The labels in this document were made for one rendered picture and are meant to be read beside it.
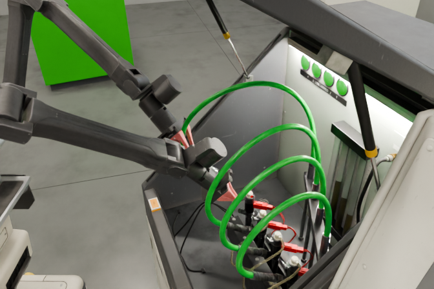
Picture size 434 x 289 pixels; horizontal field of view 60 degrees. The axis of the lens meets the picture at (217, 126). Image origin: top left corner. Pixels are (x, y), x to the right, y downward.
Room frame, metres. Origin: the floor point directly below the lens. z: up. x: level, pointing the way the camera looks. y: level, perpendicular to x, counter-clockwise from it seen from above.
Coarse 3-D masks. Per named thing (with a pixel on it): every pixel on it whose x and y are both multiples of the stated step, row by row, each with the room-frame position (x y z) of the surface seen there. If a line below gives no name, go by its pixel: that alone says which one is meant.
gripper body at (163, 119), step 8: (160, 112) 0.89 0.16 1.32; (168, 112) 0.90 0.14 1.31; (152, 120) 0.89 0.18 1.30; (160, 120) 0.88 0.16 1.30; (168, 120) 0.88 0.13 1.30; (176, 120) 0.90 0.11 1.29; (184, 120) 0.93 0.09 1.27; (160, 128) 0.88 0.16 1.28; (168, 128) 0.85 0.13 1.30; (160, 136) 0.85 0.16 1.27
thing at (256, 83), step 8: (232, 88) 0.86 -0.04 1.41; (240, 88) 0.86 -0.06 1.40; (280, 88) 0.86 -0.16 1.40; (288, 88) 0.86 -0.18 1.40; (216, 96) 0.86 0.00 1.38; (296, 96) 0.85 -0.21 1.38; (200, 104) 0.87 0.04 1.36; (304, 104) 0.85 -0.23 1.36; (192, 112) 0.87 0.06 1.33; (312, 120) 0.85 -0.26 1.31; (184, 128) 0.86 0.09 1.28; (312, 128) 0.85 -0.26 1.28; (312, 144) 0.85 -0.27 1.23; (312, 152) 0.85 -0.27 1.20
